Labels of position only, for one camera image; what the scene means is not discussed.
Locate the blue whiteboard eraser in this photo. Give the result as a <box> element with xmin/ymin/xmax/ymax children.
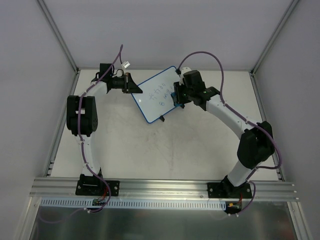
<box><xmin>170</xmin><ymin>92</ymin><xmax>182</xmax><ymax>107</ymax></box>

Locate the blue framed whiteboard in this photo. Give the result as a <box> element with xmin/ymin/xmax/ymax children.
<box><xmin>132</xmin><ymin>66</ymin><xmax>180</xmax><ymax>124</ymax></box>

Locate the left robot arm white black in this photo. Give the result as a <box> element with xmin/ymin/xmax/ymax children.
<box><xmin>66</xmin><ymin>61</ymin><xmax>143</xmax><ymax>195</ymax></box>

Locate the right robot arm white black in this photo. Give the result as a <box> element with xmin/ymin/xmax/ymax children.
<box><xmin>171</xmin><ymin>70</ymin><xmax>275</xmax><ymax>198</ymax></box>

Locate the whiteboard stand black white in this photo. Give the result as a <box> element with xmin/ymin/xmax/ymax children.
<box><xmin>159</xmin><ymin>103</ymin><xmax>185</xmax><ymax>122</ymax></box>

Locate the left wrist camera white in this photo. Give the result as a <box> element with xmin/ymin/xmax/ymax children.
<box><xmin>121</xmin><ymin>61</ymin><xmax>131</xmax><ymax>71</ymax></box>

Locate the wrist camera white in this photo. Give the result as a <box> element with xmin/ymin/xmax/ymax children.
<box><xmin>121</xmin><ymin>61</ymin><xmax>131</xmax><ymax>71</ymax></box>
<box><xmin>175</xmin><ymin>67</ymin><xmax>192</xmax><ymax>76</ymax></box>

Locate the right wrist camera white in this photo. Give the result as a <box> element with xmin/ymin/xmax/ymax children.
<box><xmin>175</xmin><ymin>67</ymin><xmax>192</xmax><ymax>76</ymax></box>

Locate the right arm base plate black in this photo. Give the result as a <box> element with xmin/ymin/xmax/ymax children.
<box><xmin>206</xmin><ymin>182</ymin><xmax>253</xmax><ymax>199</ymax></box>

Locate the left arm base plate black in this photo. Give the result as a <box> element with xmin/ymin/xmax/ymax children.
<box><xmin>75</xmin><ymin>174</ymin><xmax>120</xmax><ymax>197</ymax></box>

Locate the left aluminium frame post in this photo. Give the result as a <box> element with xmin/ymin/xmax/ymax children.
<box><xmin>36</xmin><ymin>0</ymin><xmax>81</xmax><ymax>73</ymax></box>

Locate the aluminium frame post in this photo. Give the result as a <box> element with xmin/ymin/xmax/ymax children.
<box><xmin>36</xmin><ymin>0</ymin><xmax>81</xmax><ymax>73</ymax></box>
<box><xmin>249</xmin><ymin>0</ymin><xmax>301</xmax><ymax>76</ymax></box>

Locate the aluminium mounting rail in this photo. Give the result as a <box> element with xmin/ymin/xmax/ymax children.
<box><xmin>29</xmin><ymin>177</ymin><xmax>300</xmax><ymax>202</ymax></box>

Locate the right aluminium frame post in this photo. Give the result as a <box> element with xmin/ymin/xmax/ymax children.
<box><xmin>249</xmin><ymin>0</ymin><xmax>301</xmax><ymax>76</ymax></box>

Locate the white slotted cable duct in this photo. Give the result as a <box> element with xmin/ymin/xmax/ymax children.
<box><xmin>40</xmin><ymin>197</ymin><xmax>227</xmax><ymax>211</ymax></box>

